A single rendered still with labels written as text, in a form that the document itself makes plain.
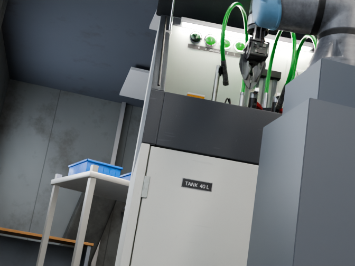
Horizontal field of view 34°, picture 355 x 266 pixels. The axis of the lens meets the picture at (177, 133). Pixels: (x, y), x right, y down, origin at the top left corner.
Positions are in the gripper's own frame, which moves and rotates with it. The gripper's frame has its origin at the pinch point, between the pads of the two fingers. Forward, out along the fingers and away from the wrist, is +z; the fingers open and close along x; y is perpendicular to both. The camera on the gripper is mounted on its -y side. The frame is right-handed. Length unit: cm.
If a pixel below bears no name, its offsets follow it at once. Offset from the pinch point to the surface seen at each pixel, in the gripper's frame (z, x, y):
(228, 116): 19.2, -9.6, 23.4
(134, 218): 52, -31, 23
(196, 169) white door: 36.1, -16.4, 23.4
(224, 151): 29.5, -9.3, 23.4
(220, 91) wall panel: -7.4, -4.8, -30.6
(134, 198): 47, -32, 23
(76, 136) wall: -142, -120, -733
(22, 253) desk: 54, -139, -557
